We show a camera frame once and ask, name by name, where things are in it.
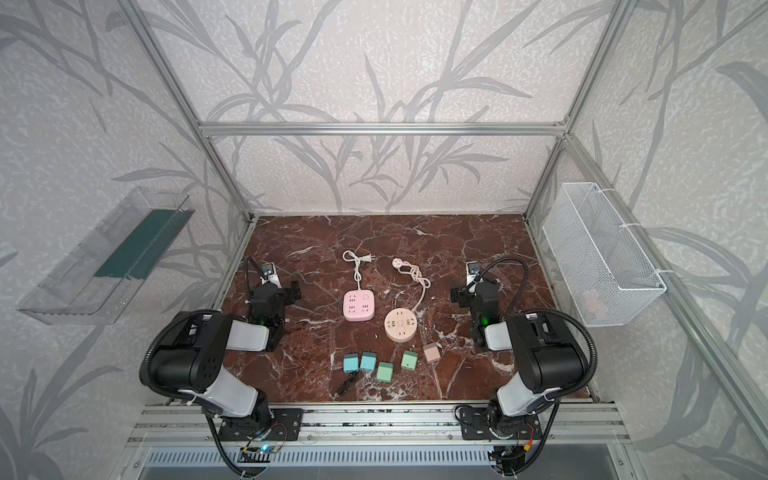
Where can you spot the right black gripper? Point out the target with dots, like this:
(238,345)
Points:
(462,295)

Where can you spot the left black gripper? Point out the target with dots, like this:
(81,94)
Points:
(287,294)

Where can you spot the pink plug adapter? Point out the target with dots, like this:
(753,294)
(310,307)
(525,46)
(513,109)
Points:
(432,352)

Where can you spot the beige round power strip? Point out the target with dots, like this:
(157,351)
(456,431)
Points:
(400,325)

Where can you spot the pink square power strip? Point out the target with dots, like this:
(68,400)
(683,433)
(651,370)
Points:
(358,305)

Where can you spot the green plug adapter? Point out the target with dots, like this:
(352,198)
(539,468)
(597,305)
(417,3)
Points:
(409,361)
(384,372)

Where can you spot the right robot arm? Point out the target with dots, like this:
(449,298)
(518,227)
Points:
(554,353)

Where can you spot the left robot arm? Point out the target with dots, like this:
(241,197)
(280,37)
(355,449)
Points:
(185,361)

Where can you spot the teal plug adapter far left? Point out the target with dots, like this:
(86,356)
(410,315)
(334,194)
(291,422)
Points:
(351,363)

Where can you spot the teal plug adapter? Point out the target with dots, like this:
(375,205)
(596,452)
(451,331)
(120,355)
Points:
(368,362)
(351,363)

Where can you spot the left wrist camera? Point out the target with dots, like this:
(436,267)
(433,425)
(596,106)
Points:
(268,274)

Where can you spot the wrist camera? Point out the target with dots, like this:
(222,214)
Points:
(473,270)
(268,274)

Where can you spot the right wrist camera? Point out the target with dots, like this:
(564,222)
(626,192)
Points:
(473,270)

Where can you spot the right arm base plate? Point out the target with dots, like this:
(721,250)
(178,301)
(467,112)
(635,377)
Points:
(488,423)

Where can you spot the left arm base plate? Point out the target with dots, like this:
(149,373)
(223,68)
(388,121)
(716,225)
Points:
(281,424)

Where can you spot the white wire mesh basket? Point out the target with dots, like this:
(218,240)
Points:
(608,274)

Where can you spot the aluminium front rail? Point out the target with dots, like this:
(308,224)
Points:
(382,423)

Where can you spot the clear plastic wall shelf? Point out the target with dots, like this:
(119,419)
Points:
(97,280)

